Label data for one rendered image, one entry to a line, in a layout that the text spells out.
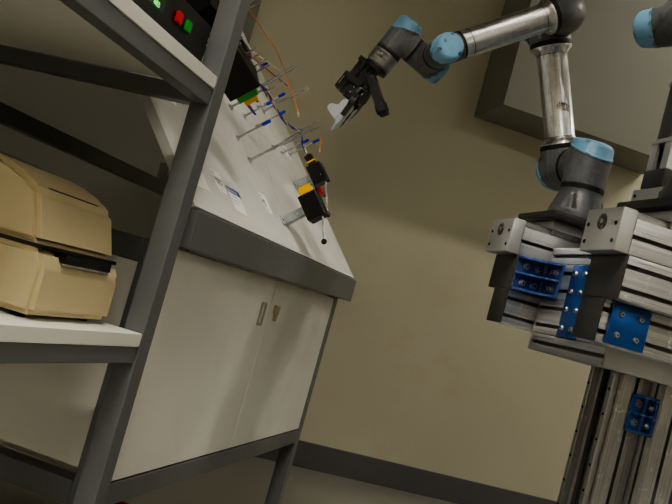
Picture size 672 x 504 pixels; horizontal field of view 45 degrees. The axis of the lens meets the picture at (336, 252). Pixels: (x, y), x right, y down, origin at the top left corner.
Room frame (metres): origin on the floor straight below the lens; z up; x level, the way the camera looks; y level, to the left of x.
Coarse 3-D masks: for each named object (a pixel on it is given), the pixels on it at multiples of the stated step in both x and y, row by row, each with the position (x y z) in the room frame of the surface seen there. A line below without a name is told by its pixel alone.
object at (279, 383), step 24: (288, 288) 1.97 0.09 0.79; (288, 312) 2.02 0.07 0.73; (312, 312) 2.22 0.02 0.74; (264, 336) 1.89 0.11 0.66; (288, 336) 2.07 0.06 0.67; (312, 336) 2.28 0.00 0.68; (264, 360) 1.94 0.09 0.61; (288, 360) 2.13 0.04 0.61; (312, 360) 2.35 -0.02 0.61; (264, 384) 1.99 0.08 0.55; (288, 384) 2.18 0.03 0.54; (264, 408) 2.04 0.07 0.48; (288, 408) 2.25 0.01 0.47; (240, 432) 1.91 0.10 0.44; (264, 432) 2.09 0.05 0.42
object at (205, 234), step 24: (192, 216) 1.30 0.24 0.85; (192, 240) 1.30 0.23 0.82; (216, 240) 1.39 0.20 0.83; (240, 240) 1.49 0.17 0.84; (264, 240) 1.61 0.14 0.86; (240, 264) 1.52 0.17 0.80; (264, 264) 1.64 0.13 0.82; (288, 264) 1.79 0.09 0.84; (312, 264) 1.96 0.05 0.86; (312, 288) 2.01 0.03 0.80; (336, 288) 2.23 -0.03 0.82
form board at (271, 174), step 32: (224, 96) 1.87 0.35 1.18; (160, 128) 1.32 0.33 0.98; (224, 128) 1.73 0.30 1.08; (224, 160) 1.60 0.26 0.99; (256, 160) 1.89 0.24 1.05; (288, 160) 2.29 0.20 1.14; (256, 192) 1.74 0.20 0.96; (288, 192) 2.08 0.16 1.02; (256, 224) 1.61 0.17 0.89; (320, 224) 2.31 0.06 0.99; (320, 256) 2.09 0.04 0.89
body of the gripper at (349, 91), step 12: (360, 60) 2.19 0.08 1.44; (348, 72) 2.18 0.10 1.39; (360, 72) 2.19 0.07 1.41; (372, 72) 2.18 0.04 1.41; (384, 72) 2.17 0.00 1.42; (336, 84) 2.18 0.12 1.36; (348, 84) 2.18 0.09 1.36; (360, 84) 2.17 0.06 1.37; (348, 96) 2.18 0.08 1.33; (360, 96) 2.17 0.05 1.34
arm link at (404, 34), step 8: (400, 16) 2.16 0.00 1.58; (400, 24) 2.14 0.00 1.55; (408, 24) 2.14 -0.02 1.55; (416, 24) 2.14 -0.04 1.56; (392, 32) 2.15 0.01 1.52; (400, 32) 2.14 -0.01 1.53; (408, 32) 2.14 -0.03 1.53; (416, 32) 2.15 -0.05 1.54; (384, 40) 2.16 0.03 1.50; (392, 40) 2.15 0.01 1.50; (400, 40) 2.15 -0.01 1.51; (408, 40) 2.15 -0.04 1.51; (416, 40) 2.15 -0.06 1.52; (384, 48) 2.15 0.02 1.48; (392, 48) 2.15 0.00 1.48; (400, 48) 2.16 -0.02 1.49; (408, 48) 2.15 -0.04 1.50; (400, 56) 2.17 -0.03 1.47
